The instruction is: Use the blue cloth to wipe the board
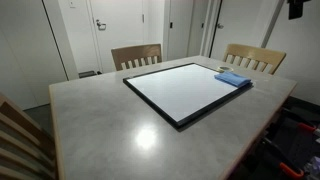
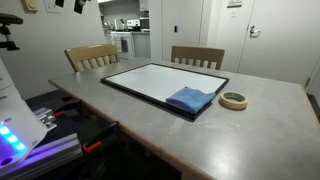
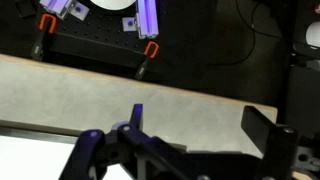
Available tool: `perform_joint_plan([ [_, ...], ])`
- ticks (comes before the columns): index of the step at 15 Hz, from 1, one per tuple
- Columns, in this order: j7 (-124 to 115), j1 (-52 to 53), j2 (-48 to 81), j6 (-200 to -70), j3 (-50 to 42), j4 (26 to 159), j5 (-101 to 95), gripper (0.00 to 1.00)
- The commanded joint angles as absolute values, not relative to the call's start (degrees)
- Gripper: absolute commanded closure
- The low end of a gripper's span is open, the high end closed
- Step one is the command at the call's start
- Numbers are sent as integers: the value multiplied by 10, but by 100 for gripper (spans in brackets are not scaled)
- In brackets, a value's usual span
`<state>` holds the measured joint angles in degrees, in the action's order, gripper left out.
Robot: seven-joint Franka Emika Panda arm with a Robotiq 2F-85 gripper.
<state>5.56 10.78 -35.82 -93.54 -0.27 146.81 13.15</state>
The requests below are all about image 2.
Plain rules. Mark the blue microfibre cloth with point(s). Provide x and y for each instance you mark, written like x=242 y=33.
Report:
x=190 y=98

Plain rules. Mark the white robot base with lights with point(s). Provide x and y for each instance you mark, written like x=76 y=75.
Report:
x=16 y=113

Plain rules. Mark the light wooden slat chair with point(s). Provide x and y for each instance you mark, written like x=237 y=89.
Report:
x=90 y=51

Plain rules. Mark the white countertop appliance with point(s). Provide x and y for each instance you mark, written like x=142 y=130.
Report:
x=133 y=23

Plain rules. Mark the dark oven towel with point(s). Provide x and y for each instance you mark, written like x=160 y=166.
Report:
x=124 y=46

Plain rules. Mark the white kitchen oven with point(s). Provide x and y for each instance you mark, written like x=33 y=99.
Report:
x=130 y=45

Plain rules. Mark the white microwave oven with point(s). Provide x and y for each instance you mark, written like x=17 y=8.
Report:
x=144 y=24

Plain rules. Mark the grey kitchen counter cabinet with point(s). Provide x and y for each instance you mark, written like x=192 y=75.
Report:
x=141 y=45

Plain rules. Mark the black door latch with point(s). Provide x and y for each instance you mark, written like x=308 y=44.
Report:
x=175 y=29

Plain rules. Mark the black framed whiteboard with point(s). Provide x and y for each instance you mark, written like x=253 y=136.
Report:
x=150 y=80

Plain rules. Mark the white closet door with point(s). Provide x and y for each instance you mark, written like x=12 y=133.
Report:
x=186 y=20

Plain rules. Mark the black clamp orange grip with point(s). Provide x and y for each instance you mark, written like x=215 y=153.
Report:
x=91 y=147
x=59 y=114

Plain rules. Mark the brown wooden slat chair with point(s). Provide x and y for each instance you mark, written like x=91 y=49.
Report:
x=196 y=52

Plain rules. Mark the beige masking tape roll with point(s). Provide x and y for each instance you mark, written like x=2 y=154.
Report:
x=233 y=106

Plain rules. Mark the white door with lever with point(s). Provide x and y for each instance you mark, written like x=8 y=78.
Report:
x=283 y=40

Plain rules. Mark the beige wall thermostat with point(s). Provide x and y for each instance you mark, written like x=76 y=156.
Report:
x=30 y=5

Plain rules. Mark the black camera on tripod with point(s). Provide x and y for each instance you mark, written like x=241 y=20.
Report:
x=10 y=19

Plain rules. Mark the silver metal bracket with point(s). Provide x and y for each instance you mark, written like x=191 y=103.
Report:
x=45 y=118

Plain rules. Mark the aluminium profile rail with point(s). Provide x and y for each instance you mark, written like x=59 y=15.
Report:
x=56 y=150

